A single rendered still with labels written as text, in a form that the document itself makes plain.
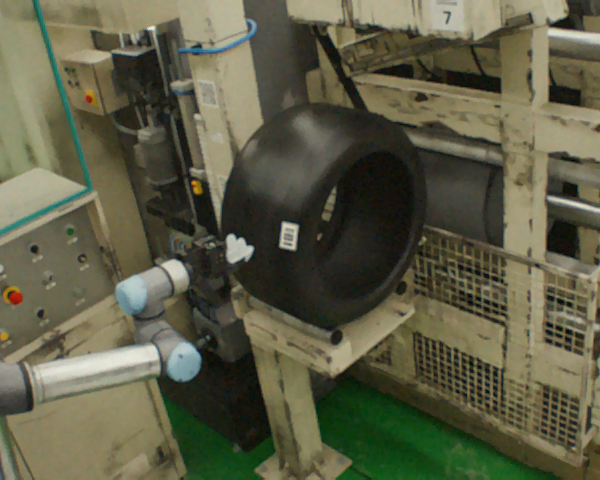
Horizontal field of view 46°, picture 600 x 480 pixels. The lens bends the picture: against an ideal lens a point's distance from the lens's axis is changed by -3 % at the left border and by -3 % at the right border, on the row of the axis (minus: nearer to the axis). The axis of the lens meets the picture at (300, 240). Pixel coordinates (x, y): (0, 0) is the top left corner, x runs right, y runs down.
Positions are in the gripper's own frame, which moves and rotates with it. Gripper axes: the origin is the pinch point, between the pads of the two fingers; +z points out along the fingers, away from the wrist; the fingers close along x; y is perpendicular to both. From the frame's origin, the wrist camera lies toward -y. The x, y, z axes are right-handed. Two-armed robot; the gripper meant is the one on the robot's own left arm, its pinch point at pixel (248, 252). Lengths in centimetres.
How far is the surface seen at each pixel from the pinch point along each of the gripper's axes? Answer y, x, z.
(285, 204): 12.5, -8.0, 5.9
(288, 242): 4.3, -10.4, 3.8
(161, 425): -87, 61, 1
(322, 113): 27.9, 0.4, 27.9
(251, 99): 27.7, 27.8, 28.1
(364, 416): -114, 34, 78
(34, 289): -21, 66, -30
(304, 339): -34.3, 1.7, 18.0
